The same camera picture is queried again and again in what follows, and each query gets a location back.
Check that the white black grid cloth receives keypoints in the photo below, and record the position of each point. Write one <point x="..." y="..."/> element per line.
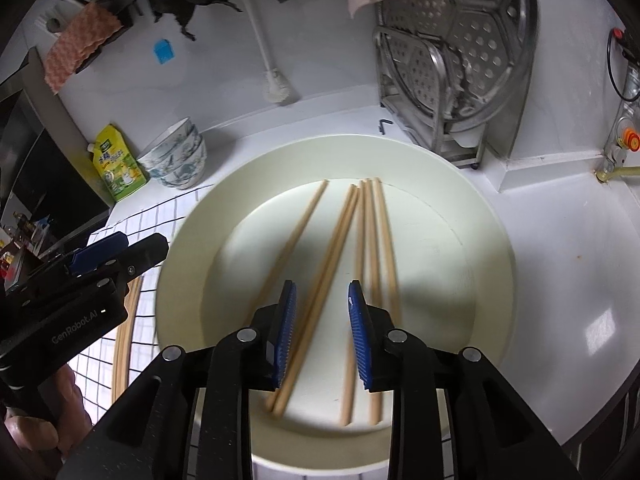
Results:
<point x="145" y="220"/>

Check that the small perforated steamer tray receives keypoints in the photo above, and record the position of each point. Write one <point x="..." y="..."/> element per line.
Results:
<point x="410" y="70"/>

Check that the orange pink waffle cloth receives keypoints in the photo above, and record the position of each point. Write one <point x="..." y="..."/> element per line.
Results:
<point x="75" y="45"/>

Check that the single wooden chopstick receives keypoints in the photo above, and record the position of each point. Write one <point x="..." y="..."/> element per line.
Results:
<point x="119" y="355"/>
<point x="134" y="300"/>

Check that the white dish brush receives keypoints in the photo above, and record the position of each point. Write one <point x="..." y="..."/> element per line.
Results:
<point x="277" y="87"/>

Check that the row of wooden chopsticks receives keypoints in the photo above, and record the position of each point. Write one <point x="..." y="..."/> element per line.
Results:
<point x="371" y="240"/>

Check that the cream round plate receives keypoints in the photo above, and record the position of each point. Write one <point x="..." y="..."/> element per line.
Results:
<point x="440" y="260"/>

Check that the orange capped gas fitting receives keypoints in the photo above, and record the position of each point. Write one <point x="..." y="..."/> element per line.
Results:
<point x="631" y="140"/>

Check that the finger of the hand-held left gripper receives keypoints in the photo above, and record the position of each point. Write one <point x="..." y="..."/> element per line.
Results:
<point x="97" y="254"/>
<point x="145" y="255"/>

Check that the red black gas valve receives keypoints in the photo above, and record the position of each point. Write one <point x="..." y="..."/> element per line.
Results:
<point x="619" y="34"/>

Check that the person's left hand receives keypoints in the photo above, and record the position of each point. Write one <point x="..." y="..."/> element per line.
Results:
<point x="30" y="435"/>

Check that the large perforated steamer tray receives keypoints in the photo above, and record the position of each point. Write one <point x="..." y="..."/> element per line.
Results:
<point x="475" y="35"/>

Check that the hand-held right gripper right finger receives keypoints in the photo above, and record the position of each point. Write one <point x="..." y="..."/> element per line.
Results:
<point x="360" y="340"/>

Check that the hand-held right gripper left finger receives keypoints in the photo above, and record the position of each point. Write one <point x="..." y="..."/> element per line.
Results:
<point x="286" y="335"/>

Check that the small black hex key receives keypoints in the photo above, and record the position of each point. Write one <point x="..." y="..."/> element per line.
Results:
<point x="382" y="127"/>

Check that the blue patterned white bowl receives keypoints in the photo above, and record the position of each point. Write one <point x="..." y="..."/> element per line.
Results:
<point x="170" y="142"/>
<point x="195" y="157"/>
<point x="187" y="181"/>

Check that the black range hood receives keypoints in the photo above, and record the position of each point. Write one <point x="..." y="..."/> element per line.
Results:
<point x="45" y="175"/>

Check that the yellow green seasoning pouch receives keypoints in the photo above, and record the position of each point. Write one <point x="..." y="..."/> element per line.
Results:
<point x="117" y="165"/>

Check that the stainless steel rack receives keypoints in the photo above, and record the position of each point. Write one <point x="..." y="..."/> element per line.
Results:
<point x="440" y="110"/>

